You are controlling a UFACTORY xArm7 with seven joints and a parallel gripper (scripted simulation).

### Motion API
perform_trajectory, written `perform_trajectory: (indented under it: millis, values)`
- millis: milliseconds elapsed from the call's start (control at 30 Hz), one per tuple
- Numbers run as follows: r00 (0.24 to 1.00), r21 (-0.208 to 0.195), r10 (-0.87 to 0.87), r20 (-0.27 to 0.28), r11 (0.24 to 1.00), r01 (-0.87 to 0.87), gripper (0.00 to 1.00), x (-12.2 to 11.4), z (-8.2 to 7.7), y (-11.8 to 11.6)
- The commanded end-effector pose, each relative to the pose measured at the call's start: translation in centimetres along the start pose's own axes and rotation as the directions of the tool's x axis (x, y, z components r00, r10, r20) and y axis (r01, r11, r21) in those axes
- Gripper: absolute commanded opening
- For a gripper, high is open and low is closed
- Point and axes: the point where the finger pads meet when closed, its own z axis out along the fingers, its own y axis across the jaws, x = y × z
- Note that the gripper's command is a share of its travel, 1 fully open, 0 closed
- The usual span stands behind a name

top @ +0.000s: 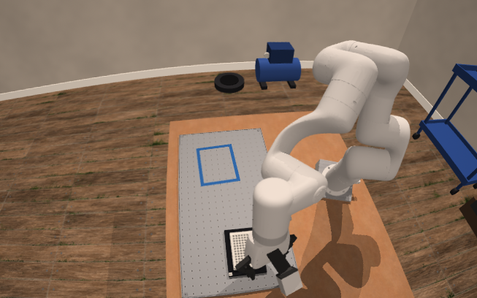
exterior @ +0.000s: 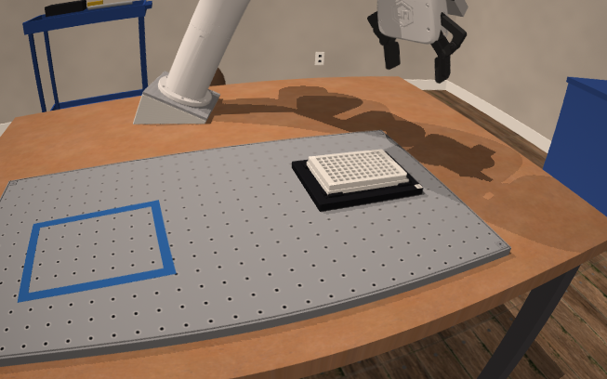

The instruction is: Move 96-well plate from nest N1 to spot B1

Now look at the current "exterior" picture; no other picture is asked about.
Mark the blue tape rectangle outline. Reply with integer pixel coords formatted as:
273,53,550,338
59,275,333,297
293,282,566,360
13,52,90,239
18,200,177,303

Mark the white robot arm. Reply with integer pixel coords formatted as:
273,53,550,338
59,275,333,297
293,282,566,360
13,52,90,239
158,0,468,107

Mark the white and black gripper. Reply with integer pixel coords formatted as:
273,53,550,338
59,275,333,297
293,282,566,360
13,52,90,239
367,0,467,84

